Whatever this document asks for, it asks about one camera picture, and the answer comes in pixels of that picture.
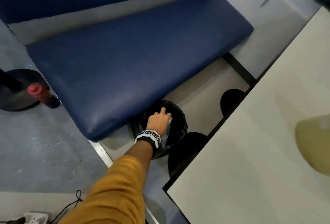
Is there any person's left hand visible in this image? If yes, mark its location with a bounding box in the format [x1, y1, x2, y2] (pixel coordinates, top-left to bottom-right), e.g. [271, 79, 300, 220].
[146, 107, 172, 137]

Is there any clear zip bag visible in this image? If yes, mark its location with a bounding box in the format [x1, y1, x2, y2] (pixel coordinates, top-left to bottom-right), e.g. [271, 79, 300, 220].
[161, 119, 173, 147]

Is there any yellow plastic jar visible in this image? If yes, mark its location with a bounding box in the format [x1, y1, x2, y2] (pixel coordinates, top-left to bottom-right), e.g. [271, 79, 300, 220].
[295, 114, 330, 176]

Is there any person's left forearm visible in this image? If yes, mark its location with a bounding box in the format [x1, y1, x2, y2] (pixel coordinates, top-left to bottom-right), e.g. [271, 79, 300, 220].
[122, 141, 154, 173]

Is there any black marker wristband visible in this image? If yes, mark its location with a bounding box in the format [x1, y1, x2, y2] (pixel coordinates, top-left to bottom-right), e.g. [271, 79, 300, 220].
[133, 129, 162, 151]

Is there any black trash bin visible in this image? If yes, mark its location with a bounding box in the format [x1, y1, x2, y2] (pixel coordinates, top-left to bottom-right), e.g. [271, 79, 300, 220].
[130, 100, 189, 160]

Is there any black table base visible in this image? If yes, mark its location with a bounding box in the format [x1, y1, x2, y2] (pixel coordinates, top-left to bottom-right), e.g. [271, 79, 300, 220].
[220, 89, 247, 117]
[167, 132, 208, 178]

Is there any navy blue bench sofa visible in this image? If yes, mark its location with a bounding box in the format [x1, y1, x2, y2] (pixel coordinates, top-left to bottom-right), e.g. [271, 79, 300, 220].
[0, 0, 254, 142]

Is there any mustard yellow sweater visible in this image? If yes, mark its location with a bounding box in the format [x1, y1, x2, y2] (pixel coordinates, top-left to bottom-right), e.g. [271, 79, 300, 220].
[58, 155, 147, 224]

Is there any black object with pink patch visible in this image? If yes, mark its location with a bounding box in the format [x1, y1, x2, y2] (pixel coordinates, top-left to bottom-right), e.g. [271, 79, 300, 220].
[26, 83, 62, 109]

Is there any black round stand base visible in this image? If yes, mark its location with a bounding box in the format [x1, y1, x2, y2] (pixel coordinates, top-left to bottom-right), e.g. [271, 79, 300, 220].
[0, 68, 51, 112]

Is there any white power strip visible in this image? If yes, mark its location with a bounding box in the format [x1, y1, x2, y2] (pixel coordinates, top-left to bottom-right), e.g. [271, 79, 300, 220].
[15, 211, 50, 224]

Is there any black floor cable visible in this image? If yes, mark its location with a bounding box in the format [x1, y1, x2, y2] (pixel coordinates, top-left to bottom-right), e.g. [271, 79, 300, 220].
[49, 190, 84, 224]

